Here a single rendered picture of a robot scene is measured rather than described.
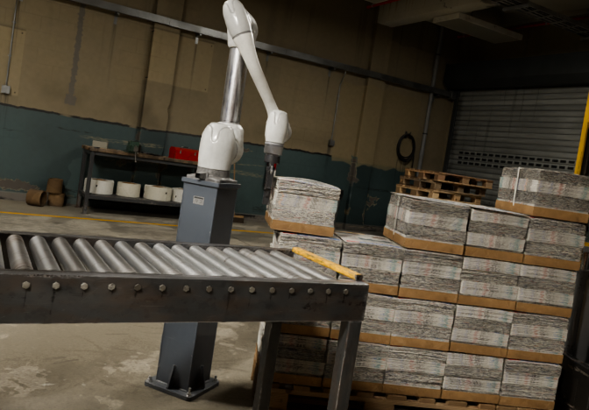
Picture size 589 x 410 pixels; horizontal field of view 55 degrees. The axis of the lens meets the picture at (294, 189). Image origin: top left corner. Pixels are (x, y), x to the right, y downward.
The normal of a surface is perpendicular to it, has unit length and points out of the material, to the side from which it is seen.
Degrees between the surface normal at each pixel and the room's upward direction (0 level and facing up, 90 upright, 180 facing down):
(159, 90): 90
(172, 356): 90
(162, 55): 90
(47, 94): 90
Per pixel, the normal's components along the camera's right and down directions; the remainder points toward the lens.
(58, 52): 0.48, 0.12
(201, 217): -0.40, -0.01
